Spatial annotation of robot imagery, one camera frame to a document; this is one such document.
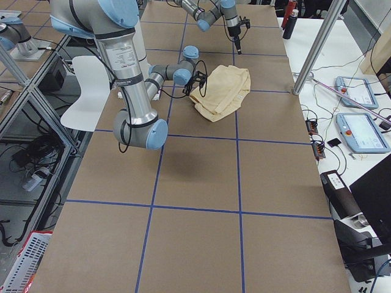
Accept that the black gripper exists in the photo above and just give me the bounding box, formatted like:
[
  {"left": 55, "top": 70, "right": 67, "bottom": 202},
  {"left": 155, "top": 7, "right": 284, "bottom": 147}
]
[
  {"left": 183, "top": 79, "right": 195, "bottom": 95},
  {"left": 227, "top": 26, "right": 242, "bottom": 55}
]

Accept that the beige long-sleeve printed shirt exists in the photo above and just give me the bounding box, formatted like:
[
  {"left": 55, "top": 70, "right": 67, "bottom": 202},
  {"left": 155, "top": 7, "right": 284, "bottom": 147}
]
[{"left": 189, "top": 65, "right": 251, "bottom": 122}]

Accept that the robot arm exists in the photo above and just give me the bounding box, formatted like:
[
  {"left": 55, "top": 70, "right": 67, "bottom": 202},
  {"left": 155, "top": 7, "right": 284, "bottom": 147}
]
[
  {"left": 166, "top": 0, "right": 250, "bottom": 55},
  {"left": 50, "top": 1, "right": 199, "bottom": 150}
]

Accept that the black water bottle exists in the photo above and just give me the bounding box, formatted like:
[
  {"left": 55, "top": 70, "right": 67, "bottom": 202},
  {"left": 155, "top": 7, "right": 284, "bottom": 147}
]
[{"left": 282, "top": 9, "right": 299, "bottom": 40}]

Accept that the red water bottle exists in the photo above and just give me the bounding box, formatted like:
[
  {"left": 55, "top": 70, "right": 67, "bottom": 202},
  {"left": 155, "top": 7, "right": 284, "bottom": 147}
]
[{"left": 281, "top": 0, "right": 297, "bottom": 29}]

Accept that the white paper sheet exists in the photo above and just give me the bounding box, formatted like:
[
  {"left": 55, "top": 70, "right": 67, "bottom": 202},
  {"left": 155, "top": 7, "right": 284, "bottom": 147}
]
[{"left": 60, "top": 56, "right": 110, "bottom": 132}]

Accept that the metal reacher grabber tool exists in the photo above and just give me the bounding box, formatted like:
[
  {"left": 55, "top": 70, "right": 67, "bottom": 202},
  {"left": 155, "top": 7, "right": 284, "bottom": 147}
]
[{"left": 307, "top": 73, "right": 390, "bottom": 125}]

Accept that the upper teach pendant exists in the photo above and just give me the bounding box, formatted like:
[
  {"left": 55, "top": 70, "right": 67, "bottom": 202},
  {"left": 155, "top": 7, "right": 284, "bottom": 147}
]
[{"left": 335, "top": 76, "right": 379, "bottom": 109}]

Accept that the teach pendant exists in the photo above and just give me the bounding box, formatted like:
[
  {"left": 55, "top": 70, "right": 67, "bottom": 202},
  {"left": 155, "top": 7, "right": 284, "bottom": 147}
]
[
  {"left": 335, "top": 113, "right": 390, "bottom": 154},
  {"left": 335, "top": 76, "right": 379, "bottom": 109}
]

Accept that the lower teach pendant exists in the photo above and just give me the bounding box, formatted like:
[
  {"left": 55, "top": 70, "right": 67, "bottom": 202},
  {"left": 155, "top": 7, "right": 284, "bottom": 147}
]
[{"left": 335, "top": 113, "right": 390, "bottom": 154}]

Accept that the black box device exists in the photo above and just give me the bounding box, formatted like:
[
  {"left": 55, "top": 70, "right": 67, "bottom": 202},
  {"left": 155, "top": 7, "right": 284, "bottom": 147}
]
[{"left": 320, "top": 170, "right": 362, "bottom": 220}]

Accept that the black monitor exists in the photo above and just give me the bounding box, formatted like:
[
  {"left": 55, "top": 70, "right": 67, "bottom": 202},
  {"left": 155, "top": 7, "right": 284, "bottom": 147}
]
[{"left": 349, "top": 156, "right": 390, "bottom": 244}]

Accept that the red white plastic basket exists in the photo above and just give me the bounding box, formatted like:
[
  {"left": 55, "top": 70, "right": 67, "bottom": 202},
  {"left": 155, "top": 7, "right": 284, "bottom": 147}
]
[{"left": 1, "top": 231, "right": 53, "bottom": 292}]

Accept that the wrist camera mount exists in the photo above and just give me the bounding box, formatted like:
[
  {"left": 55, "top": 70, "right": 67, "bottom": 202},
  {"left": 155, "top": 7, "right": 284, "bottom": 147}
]
[
  {"left": 238, "top": 16, "right": 250, "bottom": 29},
  {"left": 190, "top": 70, "right": 208, "bottom": 89}
]

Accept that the aluminium frame post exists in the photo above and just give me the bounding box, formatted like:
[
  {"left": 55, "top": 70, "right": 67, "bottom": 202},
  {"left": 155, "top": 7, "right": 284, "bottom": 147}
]
[{"left": 292, "top": 0, "right": 345, "bottom": 95}]

